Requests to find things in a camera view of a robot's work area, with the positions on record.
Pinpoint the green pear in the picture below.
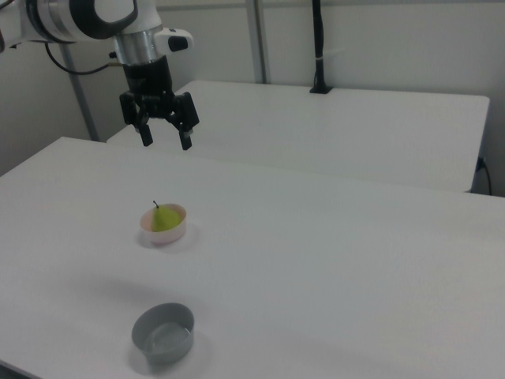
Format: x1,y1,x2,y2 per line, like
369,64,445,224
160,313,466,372
151,200,184,233

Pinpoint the grey plastic bowl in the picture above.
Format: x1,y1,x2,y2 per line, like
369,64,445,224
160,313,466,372
131,302,196,366

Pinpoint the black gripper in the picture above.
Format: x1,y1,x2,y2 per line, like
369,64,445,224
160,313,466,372
119,54,200,152

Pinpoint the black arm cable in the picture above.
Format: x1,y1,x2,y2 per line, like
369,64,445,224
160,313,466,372
44,40,120,77

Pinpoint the black power cable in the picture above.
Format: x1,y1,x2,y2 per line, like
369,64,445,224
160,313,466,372
476,156,493,196

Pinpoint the black camera pole with base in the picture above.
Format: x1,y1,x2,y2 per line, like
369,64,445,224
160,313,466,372
309,0,335,95

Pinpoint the grey partition frame post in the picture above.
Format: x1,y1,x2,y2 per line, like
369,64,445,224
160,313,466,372
246,0,272,84
61,41,100,142

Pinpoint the pink plastic bowl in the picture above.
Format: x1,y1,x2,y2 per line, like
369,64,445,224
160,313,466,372
140,202,189,247

